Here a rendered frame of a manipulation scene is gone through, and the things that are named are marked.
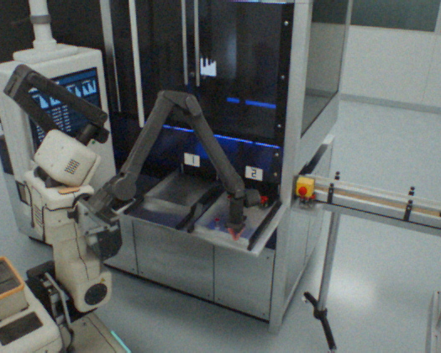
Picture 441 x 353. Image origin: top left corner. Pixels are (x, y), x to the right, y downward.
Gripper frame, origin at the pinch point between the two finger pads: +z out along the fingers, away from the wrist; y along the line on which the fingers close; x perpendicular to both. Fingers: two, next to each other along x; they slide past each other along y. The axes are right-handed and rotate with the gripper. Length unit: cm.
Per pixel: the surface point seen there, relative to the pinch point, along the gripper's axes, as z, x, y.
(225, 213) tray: 2.0, 13.2, 18.8
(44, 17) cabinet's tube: -83, 94, 6
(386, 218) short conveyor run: 2, -56, 48
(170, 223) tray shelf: 2.3, 32.5, 1.4
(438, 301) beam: 37, -87, 42
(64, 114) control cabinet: -40, 89, 4
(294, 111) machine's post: -46, -11, 37
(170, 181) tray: 2, 53, 35
